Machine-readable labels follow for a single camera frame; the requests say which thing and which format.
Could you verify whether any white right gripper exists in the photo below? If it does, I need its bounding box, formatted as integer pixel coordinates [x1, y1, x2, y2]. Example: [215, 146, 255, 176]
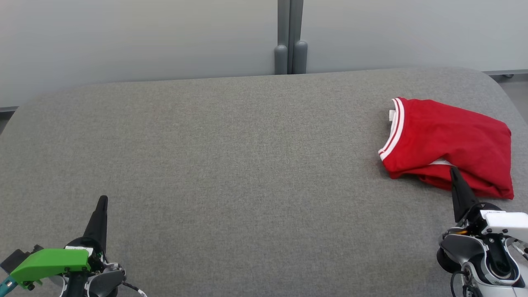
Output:
[450, 166, 528, 244]

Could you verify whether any teal cable connector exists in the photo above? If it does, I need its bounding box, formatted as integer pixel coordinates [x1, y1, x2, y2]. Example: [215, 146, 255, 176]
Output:
[0, 276, 19, 297]

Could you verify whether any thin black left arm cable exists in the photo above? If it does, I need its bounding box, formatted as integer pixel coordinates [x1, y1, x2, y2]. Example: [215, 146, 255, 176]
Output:
[122, 281, 147, 297]

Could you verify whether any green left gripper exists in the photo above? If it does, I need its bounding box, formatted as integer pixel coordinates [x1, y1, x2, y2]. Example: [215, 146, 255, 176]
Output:
[10, 196, 109, 289]

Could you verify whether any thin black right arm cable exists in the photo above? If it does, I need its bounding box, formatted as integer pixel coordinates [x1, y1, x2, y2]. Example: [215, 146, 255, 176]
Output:
[449, 269, 469, 297]

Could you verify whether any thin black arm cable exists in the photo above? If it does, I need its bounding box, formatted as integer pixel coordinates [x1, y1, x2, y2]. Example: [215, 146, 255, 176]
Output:
[122, 281, 147, 297]
[449, 269, 469, 297]

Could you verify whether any grey partition post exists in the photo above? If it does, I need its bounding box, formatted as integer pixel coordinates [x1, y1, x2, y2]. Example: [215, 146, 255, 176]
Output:
[275, 0, 290, 75]
[290, 0, 308, 74]

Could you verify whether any red and white shirt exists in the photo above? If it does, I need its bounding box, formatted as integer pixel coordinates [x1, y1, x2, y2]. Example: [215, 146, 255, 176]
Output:
[378, 97, 514, 200]

